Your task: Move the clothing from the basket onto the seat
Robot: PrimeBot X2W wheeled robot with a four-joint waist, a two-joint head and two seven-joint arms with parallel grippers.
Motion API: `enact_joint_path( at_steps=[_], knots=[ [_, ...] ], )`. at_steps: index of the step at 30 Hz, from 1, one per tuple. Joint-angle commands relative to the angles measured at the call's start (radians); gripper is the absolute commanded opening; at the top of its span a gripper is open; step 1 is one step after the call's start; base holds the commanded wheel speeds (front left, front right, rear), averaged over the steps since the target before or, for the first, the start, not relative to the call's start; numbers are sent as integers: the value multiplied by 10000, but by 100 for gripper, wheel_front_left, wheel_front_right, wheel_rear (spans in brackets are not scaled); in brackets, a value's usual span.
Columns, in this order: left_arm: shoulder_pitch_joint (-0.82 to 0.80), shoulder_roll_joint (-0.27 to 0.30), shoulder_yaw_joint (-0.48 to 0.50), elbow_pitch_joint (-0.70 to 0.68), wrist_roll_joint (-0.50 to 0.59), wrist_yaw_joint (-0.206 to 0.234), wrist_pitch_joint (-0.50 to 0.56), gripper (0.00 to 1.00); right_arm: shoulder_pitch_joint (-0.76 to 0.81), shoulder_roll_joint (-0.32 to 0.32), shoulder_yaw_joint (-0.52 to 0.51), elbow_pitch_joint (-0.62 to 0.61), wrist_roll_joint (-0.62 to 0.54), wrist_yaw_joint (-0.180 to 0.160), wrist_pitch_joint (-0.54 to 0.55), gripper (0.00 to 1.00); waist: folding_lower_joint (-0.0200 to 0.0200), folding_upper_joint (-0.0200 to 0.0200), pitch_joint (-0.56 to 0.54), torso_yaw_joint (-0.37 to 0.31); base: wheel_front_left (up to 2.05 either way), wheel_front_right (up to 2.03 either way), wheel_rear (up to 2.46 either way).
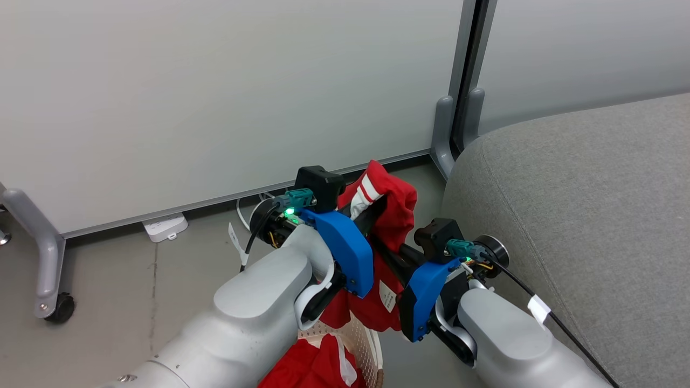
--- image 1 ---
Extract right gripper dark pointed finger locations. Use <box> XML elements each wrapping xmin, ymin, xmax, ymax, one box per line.
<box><xmin>372</xmin><ymin>237</ymin><xmax>413</xmax><ymax>287</ymax></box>
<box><xmin>398</xmin><ymin>243</ymin><xmax>430</xmax><ymax>266</ymax></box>

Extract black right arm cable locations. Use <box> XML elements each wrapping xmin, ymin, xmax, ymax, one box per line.
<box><xmin>445</xmin><ymin>239</ymin><xmax>622</xmax><ymax>388</ymax></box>

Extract red garment with white trim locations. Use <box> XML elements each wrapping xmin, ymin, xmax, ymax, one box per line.
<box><xmin>258</xmin><ymin>334</ymin><xmax>368</xmax><ymax>388</ymax></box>
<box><xmin>318</xmin><ymin>160</ymin><xmax>419</xmax><ymax>332</ymax></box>

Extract black caster wheel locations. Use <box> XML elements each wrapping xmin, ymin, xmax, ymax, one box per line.
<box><xmin>44</xmin><ymin>292</ymin><xmax>75</xmax><ymax>324</ymax></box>

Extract grey fabric sofa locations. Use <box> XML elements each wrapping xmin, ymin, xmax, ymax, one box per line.
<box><xmin>439</xmin><ymin>93</ymin><xmax>690</xmax><ymax>388</ymax></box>

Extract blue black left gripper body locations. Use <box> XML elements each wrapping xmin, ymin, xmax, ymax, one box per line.
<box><xmin>300</xmin><ymin>209</ymin><xmax>375</xmax><ymax>299</ymax></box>

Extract white floor cable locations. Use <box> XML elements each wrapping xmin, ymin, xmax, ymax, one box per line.
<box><xmin>236</xmin><ymin>191</ymin><xmax>277</xmax><ymax>232</ymax></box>

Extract wide white partition panel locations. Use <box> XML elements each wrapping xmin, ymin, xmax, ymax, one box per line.
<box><xmin>0</xmin><ymin>0</ymin><xmax>478</xmax><ymax>239</ymax></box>

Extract cream perforated laundry basket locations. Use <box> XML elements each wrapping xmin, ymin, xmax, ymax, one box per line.
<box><xmin>298</xmin><ymin>313</ymin><xmax>384</xmax><ymax>388</ymax></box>

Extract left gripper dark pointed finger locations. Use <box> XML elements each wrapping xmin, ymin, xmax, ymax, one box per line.
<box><xmin>350</xmin><ymin>195</ymin><xmax>388</xmax><ymax>235</ymax></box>

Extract white power strip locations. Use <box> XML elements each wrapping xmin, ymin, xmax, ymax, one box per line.
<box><xmin>142</xmin><ymin>212</ymin><xmax>190</xmax><ymax>244</ymax></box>

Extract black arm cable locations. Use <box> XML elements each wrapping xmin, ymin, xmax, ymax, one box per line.
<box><xmin>227</xmin><ymin>189</ymin><xmax>316</xmax><ymax>273</ymax></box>
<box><xmin>445</xmin><ymin>239</ymin><xmax>622</xmax><ymax>388</ymax></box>

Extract narrow white partition panel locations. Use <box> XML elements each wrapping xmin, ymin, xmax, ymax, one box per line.
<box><xmin>477</xmin><ymin>0</ymin><xmax>690</xmax><ymax>136</ymax></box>

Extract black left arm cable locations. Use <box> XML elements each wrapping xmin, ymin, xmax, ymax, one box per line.
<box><xmin>227</xmin><ymin>189</ymin><xmax>316</xmax><ymax>273</ymax></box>

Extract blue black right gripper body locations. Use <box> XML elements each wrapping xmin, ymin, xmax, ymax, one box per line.
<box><xmin>398</xmin><ymin>257</ymin><xmax>471</xmax><ymax>343</ymax></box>

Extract grey partition foot with caster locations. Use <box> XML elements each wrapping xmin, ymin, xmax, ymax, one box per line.
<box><xmin>0</xmin><ymin>183</ymin><xmax>67</xmax><ymax>319</ymax></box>

